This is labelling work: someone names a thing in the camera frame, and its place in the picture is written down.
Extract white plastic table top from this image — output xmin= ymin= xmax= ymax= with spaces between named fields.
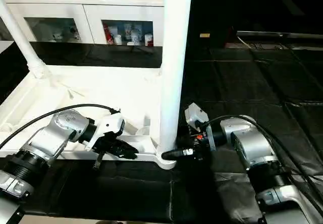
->
xmin=0 ymin=64 xmax=179 ymax=171

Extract white plastic table leg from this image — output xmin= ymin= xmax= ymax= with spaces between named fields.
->
xmin=0 ymin=0 xmax=49 ymax=80
xmin=156 ymin=0 xmax=194 ymax=159

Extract black mat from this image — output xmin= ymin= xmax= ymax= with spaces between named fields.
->
xmin=0 ymin=40 xmax=323 ymax=222

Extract red and white bottle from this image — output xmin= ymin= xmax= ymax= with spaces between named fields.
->
xmin=103 ymin=24 xmax=115 ymax=45

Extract long black bar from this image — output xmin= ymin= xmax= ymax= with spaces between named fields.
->
xmin=236 ymin=30 xmax=323 ymax=39

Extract white cabinet with glass doors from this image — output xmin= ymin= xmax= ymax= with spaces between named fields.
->
xmin=4 ymin=0 xmax=166 ymax=47

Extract black hanging strap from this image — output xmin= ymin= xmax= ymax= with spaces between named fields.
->
xmin=92 ymin=152 xmax=105 ymax=171

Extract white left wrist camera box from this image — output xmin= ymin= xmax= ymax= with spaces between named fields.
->
xmin=84 ymin=111 xmax=126 ymax=152

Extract black left wrist camera cable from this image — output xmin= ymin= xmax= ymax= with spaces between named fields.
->
xmin=0 ymin=103 xmax=122 ymax=151

